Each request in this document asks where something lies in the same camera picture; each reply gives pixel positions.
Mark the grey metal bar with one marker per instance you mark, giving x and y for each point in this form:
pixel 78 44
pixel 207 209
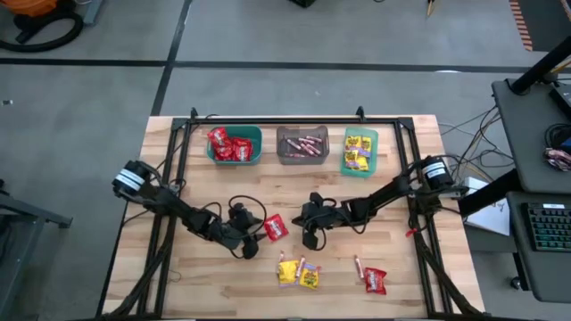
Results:
pixel 93 11

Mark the light green plastic bin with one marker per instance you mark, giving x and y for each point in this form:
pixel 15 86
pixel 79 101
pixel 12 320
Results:
pixel 374 166

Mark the black aluminium table frame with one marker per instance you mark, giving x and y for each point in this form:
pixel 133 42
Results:
pixel 290 120

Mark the black slanted stand leg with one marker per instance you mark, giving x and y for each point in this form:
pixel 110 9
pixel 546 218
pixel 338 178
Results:
pixel 486 196

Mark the black caster wheel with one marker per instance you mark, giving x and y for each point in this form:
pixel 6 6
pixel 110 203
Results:
pixel 516 283

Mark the black box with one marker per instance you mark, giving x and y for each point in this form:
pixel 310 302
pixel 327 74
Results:
pixel 303 2

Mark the grey metal cart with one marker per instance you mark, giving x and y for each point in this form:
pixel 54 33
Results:
pixel 27 211

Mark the grey translucent plastic bin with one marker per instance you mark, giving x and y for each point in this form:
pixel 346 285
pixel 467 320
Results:
pixel 283 134

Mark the black desk device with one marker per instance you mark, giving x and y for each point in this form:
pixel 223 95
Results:
pixel 563 100

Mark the wooden stick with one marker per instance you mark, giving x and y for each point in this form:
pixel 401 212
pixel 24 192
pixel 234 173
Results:
pixel 432 6

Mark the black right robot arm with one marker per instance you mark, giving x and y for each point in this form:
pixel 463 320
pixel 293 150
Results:
pixel 388 193

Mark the black mat orange striped edge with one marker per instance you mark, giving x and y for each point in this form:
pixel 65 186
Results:
pixel 548 22

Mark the white adapter box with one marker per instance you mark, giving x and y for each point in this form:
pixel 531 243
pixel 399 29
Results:
pixel 475 183

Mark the backlit black keyboard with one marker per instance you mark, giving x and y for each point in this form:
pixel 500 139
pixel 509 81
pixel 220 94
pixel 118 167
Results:
pixel 551 227

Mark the grey desk with keyboard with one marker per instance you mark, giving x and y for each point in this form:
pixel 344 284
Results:
pixel 535 276

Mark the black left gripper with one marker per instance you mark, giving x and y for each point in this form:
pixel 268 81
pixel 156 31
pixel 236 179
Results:
pixel 232 229

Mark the orange vacuum cleaner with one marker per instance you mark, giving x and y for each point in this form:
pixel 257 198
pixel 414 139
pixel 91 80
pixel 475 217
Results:
pixel 33 5

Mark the grey desk with pole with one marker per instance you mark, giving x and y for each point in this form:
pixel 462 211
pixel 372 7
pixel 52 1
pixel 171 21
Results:
pixel 526 134

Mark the thick black pole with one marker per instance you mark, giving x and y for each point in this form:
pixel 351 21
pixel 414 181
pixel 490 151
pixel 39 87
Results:
pixel 542 67

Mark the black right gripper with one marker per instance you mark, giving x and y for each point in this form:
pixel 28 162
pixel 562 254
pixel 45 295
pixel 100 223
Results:
pixel 330 215

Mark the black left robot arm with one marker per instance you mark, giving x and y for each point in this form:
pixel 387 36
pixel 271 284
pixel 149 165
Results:
pixel 174 205

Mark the dark green plastic bin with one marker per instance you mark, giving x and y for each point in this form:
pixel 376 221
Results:
pixel 254 134

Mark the red tag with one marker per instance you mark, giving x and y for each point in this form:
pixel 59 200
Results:
pixel 410 232

